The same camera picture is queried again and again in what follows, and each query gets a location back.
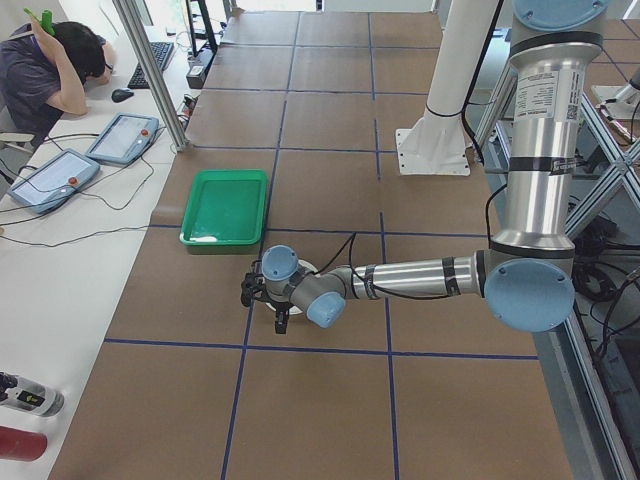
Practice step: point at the blue teach pendant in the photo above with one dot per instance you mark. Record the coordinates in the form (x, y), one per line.
(55, 182)
(124, 139)

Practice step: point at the far blue teach pendant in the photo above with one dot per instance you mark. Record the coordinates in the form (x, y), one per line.
(124, 139)

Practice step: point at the aluminium frame post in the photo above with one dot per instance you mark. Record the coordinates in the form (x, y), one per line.
(134, 28)

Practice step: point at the red bottle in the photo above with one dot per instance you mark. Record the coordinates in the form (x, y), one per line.
(21, 445)

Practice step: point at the black computer mouse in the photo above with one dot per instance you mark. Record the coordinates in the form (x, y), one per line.
(119, 95)

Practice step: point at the white camera pillar mount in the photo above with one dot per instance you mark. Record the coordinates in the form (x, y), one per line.
(435, 145)

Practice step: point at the seated person dark shirt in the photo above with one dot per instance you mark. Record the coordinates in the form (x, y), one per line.
(43, 74)

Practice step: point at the near blue teach pendant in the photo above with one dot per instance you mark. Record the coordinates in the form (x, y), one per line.
(55, 182)

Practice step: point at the green plastic tray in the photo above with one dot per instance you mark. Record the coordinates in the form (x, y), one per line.
(225, 208)

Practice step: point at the white round plate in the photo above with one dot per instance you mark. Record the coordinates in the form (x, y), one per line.
(294, 310)

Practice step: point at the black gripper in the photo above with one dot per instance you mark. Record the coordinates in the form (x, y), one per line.
(279, 308)

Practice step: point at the green phone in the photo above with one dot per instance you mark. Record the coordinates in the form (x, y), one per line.
(45, 20)

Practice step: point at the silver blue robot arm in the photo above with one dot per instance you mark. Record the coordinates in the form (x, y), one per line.
(524, 274)

